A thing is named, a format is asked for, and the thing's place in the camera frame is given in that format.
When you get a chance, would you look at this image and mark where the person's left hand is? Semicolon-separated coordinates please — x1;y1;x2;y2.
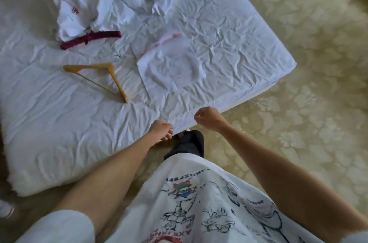
147;120;175;144

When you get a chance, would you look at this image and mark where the person's right hand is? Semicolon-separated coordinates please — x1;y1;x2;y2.
195;107;228;133

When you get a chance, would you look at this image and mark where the white bed sheet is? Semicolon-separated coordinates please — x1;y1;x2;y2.
0;0;297;198

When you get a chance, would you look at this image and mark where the person's left forearm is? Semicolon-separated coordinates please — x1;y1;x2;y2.
51;134;161;235

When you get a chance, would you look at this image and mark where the person's right forearm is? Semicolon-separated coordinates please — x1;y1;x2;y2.
218;122;368;239

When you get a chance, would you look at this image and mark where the dark trouser leg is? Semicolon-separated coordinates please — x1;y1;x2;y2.
163;130;205;162

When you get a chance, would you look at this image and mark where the folded white garment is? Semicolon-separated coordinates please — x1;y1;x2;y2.
136;37;207;100

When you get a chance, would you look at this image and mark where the white printed t-shirt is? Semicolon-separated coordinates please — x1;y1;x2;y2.
15;152;368;243

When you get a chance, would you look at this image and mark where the pink clothes hanger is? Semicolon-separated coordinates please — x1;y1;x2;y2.
149;33;183;50

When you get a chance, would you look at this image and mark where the wooden clothes hanger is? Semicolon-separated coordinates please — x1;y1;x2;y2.
63;62;129;104

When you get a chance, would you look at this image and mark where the maroon velvet hanger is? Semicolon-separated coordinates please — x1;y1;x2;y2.
60;31;122;51

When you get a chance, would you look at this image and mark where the white shoe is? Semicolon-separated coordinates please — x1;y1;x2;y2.
0;200;15;219

